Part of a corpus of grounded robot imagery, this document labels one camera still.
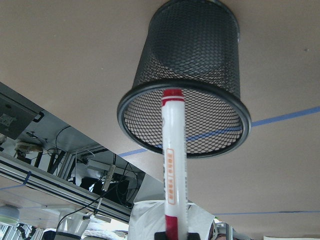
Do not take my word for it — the red and white marker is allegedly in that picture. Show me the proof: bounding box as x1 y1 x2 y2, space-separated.
161 88 188 240

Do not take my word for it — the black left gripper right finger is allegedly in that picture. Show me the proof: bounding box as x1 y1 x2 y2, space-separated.
187 232 201 240

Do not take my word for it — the black mesh pen cup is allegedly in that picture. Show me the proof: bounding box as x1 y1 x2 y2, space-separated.
117 0 252 159

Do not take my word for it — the aluminium table frame rail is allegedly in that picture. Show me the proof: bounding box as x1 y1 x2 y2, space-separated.
0 152 131 223

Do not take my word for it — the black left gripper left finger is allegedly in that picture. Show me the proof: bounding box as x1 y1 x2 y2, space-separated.
154 231 167 240

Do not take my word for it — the person in white shirt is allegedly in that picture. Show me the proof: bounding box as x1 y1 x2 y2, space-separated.
127 200 214 240

